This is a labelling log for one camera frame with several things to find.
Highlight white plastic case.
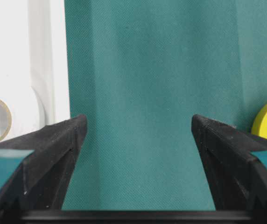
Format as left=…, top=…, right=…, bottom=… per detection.
left=0, top=0, right=70, bottom=141

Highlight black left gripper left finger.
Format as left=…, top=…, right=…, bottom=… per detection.
left=0, top=114, right=87, bottom=223

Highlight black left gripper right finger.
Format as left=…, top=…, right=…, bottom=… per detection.
left=191, top=114, right=267, bottom=224

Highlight green table cloth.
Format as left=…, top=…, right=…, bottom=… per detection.
left=0, top=0, right=267, bottom=212

